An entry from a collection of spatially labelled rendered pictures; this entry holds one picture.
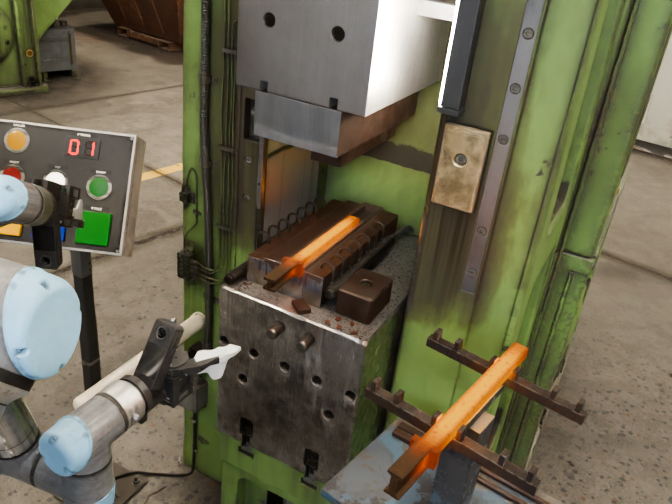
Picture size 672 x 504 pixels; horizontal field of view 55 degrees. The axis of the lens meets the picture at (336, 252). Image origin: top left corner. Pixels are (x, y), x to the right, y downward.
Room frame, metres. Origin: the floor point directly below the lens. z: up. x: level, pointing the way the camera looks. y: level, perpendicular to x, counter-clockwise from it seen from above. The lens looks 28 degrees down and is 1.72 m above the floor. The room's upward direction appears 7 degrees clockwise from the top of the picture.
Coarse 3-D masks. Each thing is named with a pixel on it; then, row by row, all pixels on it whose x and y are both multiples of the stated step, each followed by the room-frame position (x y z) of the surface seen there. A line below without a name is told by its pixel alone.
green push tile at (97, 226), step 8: (88, 216) 1.31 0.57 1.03; (96, 216) 1.31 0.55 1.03; (104, 216) 1.31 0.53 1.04; (88, 224) 1.30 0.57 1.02; (96, 224) 1.30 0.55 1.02; (104, 224) 1.31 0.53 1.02; (80, 232) 1.29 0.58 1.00; (88, 232) 1.29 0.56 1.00; (96, 232) 1.30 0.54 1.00; (104, 232) 1.30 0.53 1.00; (80, 240) 1.28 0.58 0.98; (88, 240) 1.29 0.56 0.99; (96, 240) 1.29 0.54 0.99; (104, 240) 1.29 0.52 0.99
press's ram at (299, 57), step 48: (240, 0) 1.33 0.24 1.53; (288, 0) 1.29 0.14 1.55; (336, 0) 1.25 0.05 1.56; (384, 0) 1.23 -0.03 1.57; (432, 0) 1.39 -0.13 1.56; (240, 48) 1.33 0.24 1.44; (288, 48) 1.28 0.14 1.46; (336, 48) 1.24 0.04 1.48; (384, 48) 1.25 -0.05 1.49; (432, 48) 1.50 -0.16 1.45; (288, 96) 1.28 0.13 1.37; (336, 96) 1.24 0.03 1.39; (384, 96) 1.28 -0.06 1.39
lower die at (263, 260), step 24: (312, 216) 1.56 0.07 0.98; (336, 216) 1.56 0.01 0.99; (384, 216) 1.59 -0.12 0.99; (288, 240) 1.41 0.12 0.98; (312, 240) 1.39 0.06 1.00; (336, 240) 1.40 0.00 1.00; (360, 240) 1.43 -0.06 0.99; (264, 264) 1.30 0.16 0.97; (312, 264) 1.28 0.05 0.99; (336, 264) 1.30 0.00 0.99; (288, 288) 1.27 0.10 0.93; (312, 288) 1.24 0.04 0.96
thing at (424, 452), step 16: (512, 352) 1.01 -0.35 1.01; (496, 368) 0.95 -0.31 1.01; (512, 368) 0.97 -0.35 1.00; (480, 384) 0.90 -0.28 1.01; (496, 384) 0.91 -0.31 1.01; (464, 400) 0.86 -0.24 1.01; (480, 400) 0.86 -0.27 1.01; (448, 416) 0.81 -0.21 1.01; (464, 416) 0.82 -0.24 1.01; (432, 432) 0.77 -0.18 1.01; (448, 432) 0.77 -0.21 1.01; (416, 448) 0.72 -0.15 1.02; (432, 448) 0.73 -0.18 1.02; (400, 464) 0.69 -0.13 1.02; (416, 464) 0.69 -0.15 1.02; (432, 464) 0.72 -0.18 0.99; (400, 480) 0.66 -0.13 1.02; (416, 480) 0.70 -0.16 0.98; (400, 496) 0.66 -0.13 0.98
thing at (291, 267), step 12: (348, 216) 1.53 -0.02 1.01; (336, 228) 1.45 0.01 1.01; (348, 228) 1.47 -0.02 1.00; (324, 240) 1.38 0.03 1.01; (300, 252) 1.31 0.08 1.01; (312, 252) 1.31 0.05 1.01; (288, 264) 1.24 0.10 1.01; (300, 264) 1.24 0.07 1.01; (264, 276) 1.18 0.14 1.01; (276, 276) 1.18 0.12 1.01; (288, 276) 1.23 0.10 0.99; (300, 276) 1.24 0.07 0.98; (264, 288) 1.17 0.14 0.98; (276, 288) 1.17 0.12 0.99
